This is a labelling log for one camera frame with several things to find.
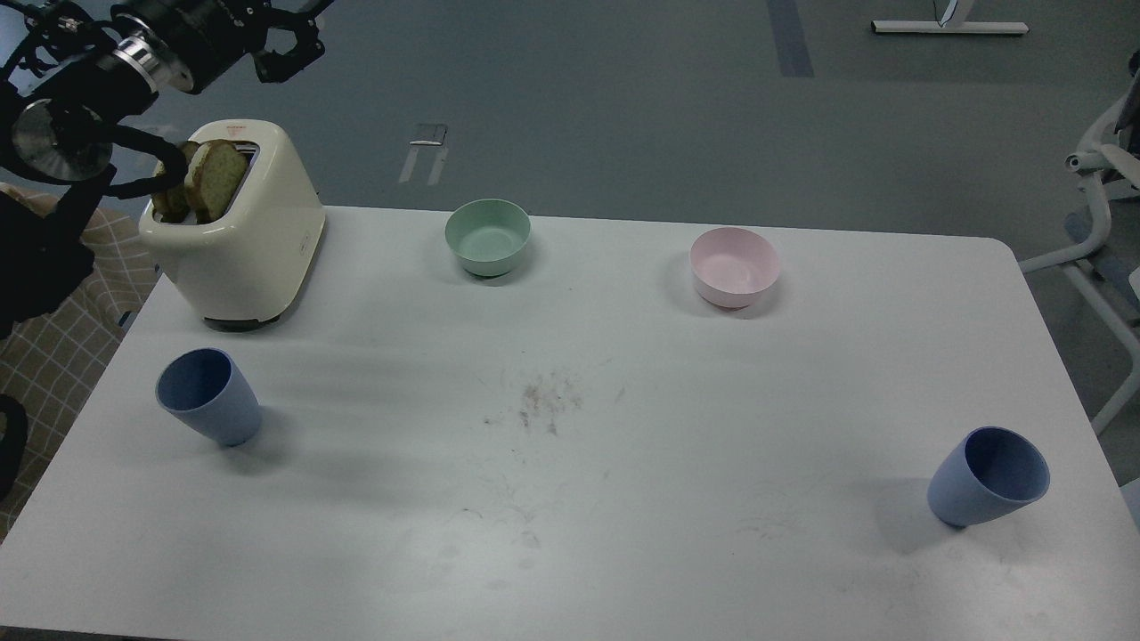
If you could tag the green bowl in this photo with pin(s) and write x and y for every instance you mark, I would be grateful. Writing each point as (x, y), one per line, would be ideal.
(488, 237)

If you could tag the toast slice back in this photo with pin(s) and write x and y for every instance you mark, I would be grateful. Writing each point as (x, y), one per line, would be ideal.
(171, 205)

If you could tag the toast slice front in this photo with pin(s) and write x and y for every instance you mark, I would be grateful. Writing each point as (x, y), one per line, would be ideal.
(214, 174)

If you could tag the white stand base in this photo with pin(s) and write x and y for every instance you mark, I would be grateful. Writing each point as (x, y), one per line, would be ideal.
(953, 20)

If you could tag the white chair frame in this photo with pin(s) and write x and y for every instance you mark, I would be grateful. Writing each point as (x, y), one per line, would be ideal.
(1106, 153)

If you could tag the toast slice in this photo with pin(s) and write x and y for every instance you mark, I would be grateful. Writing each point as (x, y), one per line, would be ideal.
(214, 174)
(171, 205)

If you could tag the pink bowl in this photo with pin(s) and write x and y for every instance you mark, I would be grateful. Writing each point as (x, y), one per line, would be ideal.
(732, 267)

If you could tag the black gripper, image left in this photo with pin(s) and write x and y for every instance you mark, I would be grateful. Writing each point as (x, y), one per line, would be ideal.
(189, 44)

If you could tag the cream toaster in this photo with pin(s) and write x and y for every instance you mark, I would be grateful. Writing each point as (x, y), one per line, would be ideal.
(246, 269)

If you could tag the beige checkered cloth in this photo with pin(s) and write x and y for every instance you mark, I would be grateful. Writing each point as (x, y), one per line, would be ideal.
(52, 363)

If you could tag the blue cup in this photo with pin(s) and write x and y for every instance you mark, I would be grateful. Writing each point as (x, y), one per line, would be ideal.
(991, 473)
(206, 391)

